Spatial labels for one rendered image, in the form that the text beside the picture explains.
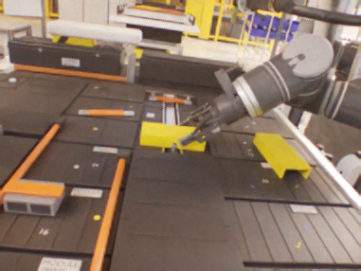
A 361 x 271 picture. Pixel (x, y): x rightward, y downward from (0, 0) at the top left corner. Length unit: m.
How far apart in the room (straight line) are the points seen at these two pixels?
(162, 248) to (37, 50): 0.93
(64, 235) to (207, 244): 0.21
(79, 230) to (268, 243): 0.29
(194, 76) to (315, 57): 0.56
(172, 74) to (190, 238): 0.77
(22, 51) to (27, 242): 0.87
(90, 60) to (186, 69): 0.37
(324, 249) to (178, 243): 0.24
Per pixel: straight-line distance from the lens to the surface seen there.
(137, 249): 0.40
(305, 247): 0.50
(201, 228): 0.44
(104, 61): 1.09
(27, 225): 0.46
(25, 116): 0.76
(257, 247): 0.46
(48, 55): 1.15
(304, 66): 0.63
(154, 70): 1.07
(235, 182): 0.57
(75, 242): 0.42
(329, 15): 0.80
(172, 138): 0.64
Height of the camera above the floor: 1.33
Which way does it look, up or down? 28 degrees down
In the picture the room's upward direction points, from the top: 9 degrees clockwise
